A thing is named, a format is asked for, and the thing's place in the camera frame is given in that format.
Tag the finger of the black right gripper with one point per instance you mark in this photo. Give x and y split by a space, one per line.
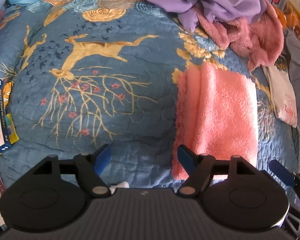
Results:
233 192

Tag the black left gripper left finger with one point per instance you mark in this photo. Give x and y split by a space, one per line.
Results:
55 192

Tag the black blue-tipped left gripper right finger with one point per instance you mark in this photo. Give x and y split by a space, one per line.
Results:
282 173

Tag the pink fleece towel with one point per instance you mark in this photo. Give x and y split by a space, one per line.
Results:
216 114

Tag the white folded cloth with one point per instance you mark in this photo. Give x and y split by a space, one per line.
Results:
282 95

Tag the blue patterned quilt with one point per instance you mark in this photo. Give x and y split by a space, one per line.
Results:
92 72

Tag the dusty pink fleece garment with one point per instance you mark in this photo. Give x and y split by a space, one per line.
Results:
260 42

